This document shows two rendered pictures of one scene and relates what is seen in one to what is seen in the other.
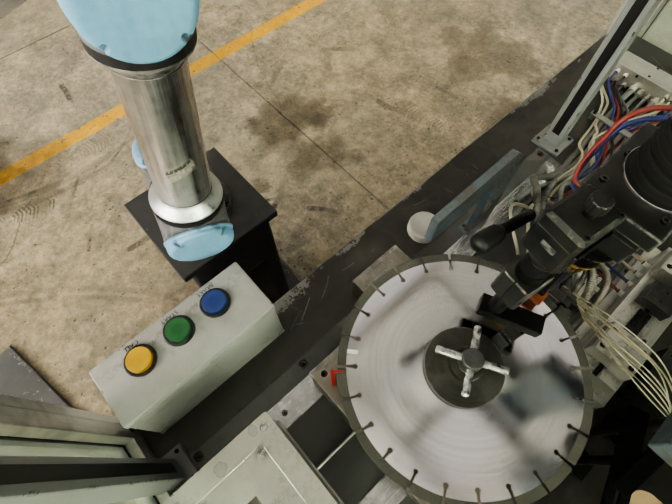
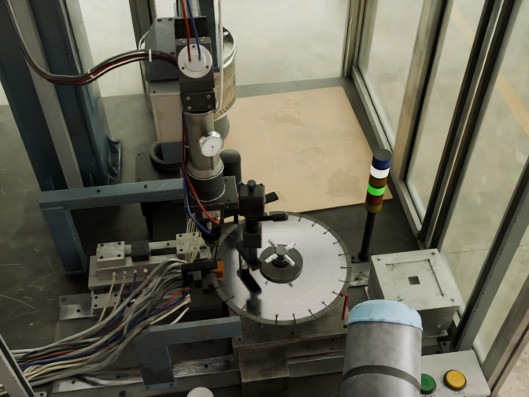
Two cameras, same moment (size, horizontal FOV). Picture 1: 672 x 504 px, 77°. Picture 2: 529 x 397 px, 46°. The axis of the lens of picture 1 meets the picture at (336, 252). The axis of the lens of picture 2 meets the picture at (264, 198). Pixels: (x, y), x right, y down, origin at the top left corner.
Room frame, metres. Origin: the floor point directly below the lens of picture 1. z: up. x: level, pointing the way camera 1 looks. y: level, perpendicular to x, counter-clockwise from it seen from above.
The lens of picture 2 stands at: (0.94, 0.31, 2.21)
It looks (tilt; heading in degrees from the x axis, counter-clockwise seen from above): 47 degrees down; 213
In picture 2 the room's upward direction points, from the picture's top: straight up
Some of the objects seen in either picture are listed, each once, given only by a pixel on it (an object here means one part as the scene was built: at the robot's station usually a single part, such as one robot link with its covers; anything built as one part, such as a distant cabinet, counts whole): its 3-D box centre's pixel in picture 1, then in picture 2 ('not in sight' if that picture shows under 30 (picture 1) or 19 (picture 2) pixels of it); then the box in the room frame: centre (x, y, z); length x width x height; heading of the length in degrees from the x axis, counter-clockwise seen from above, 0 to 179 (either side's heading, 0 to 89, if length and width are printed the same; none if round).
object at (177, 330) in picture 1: (179, 330); (424, 384); (0.19, 0.25, 0.90); 0.04 x 0.04 x 0.02
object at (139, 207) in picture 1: (236, 273); not in sight; (0.52, 0.31, 0.37); 0.40 x 0.40 x 0.75; 41
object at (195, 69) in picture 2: not in sight; (194, 68); (0.12, -0.39, 1.45); 0.35 x 0.07 x 0.28; 41
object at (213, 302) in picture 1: (215, 302); not in sight; (0.24, 0.20, 0.90); 0.04 x 0.04 x 0.02
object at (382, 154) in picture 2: not in sight; (381, 158); (-0.17, -0.06, 1.14); 0.05 x 0.04 x 0.03; 41
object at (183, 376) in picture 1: (198, 348); (416, 393); (0.18, 0.24, 0.82); 0.28 x 0.11 x 0.15; 131
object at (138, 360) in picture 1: (140, 360); (454, 380); (0.15, 0.31, 0.90); 0.04 x 0.04 x 0.02
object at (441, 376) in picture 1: (465, 365); (280, 260); (0.12, -0.18, 0.96); 0.11 x 0.11 x 0.03
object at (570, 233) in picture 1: (547, 254); (252, 214); (0.18, -0.21, 1.17); 0.06 x 0.05 x 0.20; 122
